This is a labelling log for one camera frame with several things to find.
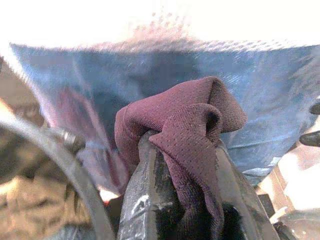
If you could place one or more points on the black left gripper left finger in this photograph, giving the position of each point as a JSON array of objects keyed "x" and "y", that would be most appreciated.
[{"x": 140, "y": 180}]

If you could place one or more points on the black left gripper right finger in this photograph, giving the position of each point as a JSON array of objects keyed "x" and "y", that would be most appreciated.
[{"x": 245, "y": 205}]

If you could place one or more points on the black fine-knit garment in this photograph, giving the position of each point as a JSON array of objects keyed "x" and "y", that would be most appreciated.
[{"x": 190, "y": 120}]

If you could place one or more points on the black round bucket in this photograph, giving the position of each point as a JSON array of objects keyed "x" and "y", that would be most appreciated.
[{"x": 62, "y": 160}]

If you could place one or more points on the brown crumpled garment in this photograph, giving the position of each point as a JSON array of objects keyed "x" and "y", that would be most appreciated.
[{"x": 37, "y": 207}]

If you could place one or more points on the blue woven plastic bag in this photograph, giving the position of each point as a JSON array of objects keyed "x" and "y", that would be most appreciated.
[{"x": 250, "y": 75}]

